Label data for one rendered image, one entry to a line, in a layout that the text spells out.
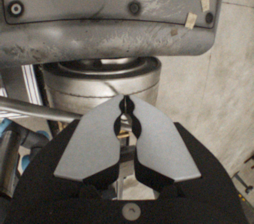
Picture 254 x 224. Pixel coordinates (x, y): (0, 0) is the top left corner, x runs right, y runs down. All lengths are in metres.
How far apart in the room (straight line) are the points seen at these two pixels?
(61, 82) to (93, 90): 0.07
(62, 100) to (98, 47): 0.14
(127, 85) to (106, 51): 0.08
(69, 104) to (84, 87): 0.06
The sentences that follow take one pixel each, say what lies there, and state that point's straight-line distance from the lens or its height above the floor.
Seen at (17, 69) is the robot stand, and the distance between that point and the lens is 1.40.
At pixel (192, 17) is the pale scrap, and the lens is 0.30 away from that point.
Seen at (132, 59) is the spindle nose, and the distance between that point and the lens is 0.34.
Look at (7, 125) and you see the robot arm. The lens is 0.65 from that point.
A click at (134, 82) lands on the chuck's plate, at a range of 0.29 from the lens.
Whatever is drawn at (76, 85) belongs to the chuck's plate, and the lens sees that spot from 0.29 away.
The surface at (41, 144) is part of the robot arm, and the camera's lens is 0.66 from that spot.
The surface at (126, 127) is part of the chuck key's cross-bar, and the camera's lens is 0.24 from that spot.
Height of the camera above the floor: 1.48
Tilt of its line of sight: 55 degrees down
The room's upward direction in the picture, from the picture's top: 145 degrees clockwise
